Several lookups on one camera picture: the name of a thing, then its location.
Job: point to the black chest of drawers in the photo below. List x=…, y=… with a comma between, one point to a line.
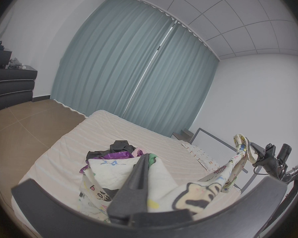
x=12, y=88

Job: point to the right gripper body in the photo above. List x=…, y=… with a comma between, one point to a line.
x=258, y=151

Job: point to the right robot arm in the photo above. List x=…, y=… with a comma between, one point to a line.
x=284, y=152

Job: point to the blue-green curtain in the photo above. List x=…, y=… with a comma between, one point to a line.
x=176, y=83
x=101, y=58

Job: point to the purple satin garment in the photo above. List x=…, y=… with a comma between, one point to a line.
x=116, y=155

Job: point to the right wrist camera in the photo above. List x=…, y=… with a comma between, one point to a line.
x=270, y=150

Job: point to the grey crumpled cloth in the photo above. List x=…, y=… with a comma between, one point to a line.
x=16, y=63

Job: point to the bed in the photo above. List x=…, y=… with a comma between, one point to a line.
x=101, y=125

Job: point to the pink garment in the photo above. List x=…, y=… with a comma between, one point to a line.
x=139, y=149

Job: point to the grey bedside table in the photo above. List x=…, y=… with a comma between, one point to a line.
x=186, y=134

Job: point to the white printed pillow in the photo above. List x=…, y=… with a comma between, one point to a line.
x=201, y=157

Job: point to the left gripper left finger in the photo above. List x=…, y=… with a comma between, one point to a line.
x=129, y=194

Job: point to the black garment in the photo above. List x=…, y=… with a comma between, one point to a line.
x=119, y=146

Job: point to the white printed pyjama top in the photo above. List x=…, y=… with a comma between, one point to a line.
x=109, y=172

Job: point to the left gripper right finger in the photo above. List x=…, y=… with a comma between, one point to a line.
x=168, y=216

